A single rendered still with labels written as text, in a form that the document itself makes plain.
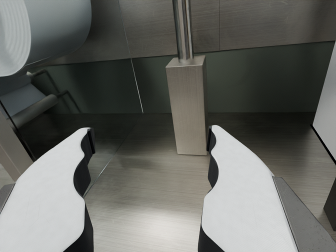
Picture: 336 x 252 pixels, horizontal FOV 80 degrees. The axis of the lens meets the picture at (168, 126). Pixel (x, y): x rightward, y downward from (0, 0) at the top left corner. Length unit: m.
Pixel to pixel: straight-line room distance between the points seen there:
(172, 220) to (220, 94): 0.50
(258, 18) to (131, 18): 0.41
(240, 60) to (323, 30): 0.23
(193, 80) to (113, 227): 0.38
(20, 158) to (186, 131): 0.38
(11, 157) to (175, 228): 0.33
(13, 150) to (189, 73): 0.38
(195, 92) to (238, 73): 0.30
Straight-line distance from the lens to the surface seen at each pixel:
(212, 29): 0.74
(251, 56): 0.76
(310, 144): 0.71
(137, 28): 0.79
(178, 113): 0.55
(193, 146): 0.60
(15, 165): 0.43
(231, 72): 0.77
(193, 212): 0.49
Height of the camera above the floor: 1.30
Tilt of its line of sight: 31 degrees down
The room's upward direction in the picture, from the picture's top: 9 degrees counter-clockwise
